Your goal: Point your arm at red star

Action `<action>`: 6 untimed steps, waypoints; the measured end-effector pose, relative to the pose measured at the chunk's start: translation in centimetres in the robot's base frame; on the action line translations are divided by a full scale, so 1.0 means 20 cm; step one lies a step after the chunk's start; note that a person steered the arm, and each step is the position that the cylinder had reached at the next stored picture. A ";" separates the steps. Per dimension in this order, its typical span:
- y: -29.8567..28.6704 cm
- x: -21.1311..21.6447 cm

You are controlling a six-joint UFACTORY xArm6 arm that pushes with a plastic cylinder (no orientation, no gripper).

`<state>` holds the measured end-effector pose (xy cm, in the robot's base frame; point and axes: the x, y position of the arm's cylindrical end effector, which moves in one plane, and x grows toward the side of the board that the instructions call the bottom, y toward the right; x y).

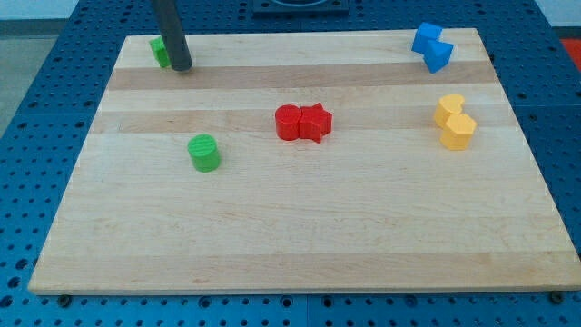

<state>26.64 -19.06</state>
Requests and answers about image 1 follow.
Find green cylinder block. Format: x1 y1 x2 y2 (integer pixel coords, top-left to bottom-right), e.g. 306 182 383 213
187 134 221 173

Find blue triangle block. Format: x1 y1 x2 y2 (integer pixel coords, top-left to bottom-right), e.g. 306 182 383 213
423 40 454 74

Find grey cylindrical robot arm rod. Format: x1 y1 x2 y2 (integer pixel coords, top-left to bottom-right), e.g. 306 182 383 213
151 0 192 73

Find red cylinder block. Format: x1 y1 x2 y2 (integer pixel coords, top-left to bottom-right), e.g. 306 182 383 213
274 104 302 141

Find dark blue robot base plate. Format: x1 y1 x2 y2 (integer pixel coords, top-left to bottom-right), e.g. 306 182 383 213
249 0 350 16

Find yellow heart block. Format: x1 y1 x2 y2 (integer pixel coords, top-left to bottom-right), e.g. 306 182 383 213
433 94 465 128

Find light wooden board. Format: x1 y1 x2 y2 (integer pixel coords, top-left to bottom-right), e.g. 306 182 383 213
28 28 580 295

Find yellow hexagon block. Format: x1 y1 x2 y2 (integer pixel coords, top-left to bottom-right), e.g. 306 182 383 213
439 114 478 151

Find red star block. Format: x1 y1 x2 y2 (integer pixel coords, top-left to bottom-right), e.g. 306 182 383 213
299 103 332 143

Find green block behind rod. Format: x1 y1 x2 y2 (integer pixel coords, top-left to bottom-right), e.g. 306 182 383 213
149 36 171 68

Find blue cube block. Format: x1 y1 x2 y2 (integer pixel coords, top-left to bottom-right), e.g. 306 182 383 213
411 22 443 54

